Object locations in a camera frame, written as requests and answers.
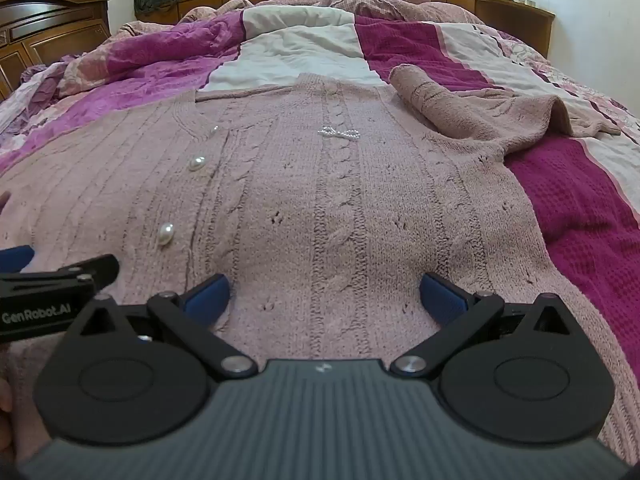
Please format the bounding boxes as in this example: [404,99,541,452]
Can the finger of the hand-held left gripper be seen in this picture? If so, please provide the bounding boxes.
[0,255,120,292]
[0,245,35,275]

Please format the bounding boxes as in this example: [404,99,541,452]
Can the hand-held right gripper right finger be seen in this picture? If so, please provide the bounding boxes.
[390,272,583,378]

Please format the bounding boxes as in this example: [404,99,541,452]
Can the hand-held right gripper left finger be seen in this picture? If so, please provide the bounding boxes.
[62,274,258,381]

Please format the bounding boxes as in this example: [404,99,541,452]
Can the pink knitted cardigan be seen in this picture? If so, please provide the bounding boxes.
[0,72,640,466]

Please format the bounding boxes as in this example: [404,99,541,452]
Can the lilac floral sheet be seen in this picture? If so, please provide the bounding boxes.
[0,60,68,136]

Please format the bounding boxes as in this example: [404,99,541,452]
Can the wooden headboard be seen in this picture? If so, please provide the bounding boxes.
[0,0,112,101]

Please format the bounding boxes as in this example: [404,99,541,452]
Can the purple magenta white bedspread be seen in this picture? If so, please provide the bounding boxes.
[0,7,640,311]

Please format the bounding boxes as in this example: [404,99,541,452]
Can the pink pillow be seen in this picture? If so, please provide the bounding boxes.
[422,1,485,26]

